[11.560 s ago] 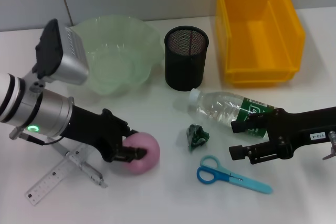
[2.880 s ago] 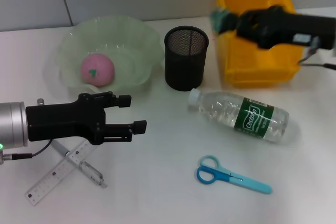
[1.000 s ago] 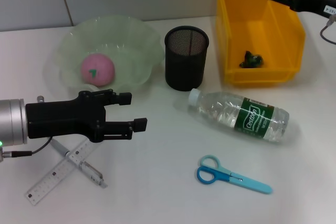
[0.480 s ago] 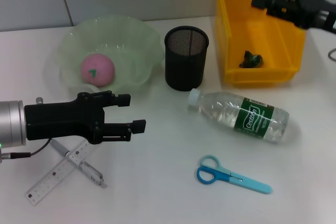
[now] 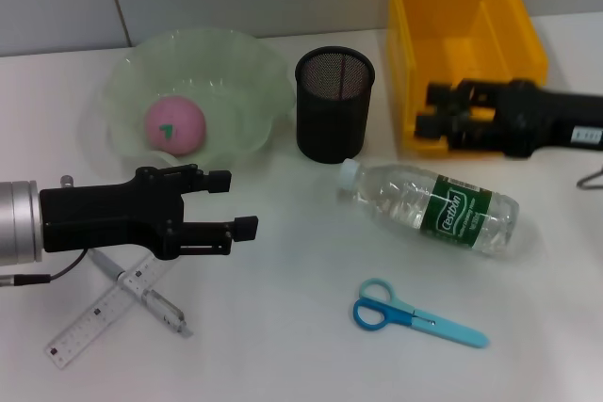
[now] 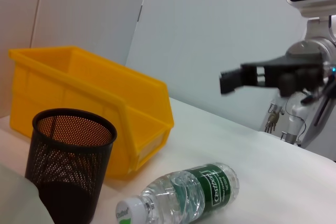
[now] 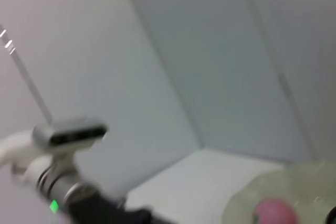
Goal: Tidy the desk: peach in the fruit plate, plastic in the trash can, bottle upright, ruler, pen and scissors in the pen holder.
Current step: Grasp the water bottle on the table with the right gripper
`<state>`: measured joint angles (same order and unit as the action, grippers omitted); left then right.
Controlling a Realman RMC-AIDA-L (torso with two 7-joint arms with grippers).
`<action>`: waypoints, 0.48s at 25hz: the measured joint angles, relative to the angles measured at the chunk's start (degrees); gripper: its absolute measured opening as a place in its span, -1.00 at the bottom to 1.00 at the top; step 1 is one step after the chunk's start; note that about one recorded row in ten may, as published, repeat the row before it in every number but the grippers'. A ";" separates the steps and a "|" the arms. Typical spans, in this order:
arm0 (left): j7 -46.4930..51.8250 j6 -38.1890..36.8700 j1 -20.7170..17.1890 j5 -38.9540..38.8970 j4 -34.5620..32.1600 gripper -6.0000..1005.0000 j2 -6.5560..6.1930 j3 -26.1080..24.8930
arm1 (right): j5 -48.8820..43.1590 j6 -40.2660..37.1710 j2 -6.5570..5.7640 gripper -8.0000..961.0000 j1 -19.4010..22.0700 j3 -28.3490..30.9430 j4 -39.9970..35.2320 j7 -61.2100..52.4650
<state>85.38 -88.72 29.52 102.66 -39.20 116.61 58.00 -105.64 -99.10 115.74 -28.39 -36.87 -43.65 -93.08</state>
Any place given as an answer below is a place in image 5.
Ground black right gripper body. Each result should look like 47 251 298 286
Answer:
494 80 603 158

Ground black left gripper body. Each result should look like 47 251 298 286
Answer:
40 164 185 262

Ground clear water bottle green label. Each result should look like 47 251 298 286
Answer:
336 158 520 261

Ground pink peach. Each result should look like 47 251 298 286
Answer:
144 94 207 157

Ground blue scissors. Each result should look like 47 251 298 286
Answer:
352 278 490 349

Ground translucent green fruit bowl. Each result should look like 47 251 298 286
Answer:
77 27 293 177

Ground black mesh pen holder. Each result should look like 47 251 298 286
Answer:
294 45 377 166

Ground silver clear pen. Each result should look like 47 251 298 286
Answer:
89 249 194 340

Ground clear plastic ruler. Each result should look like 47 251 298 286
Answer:
44 253 174 370

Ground yellow plastic bin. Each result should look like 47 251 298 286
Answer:
385 0 551 161

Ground right gripper cable with connectors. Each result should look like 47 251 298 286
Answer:
578 166 603 191

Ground gripper cable with connectors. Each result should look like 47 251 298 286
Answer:
0 174 90 288
578 166 603 191

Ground left gripper cable with connectors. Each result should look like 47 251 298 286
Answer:
0 174 90 288

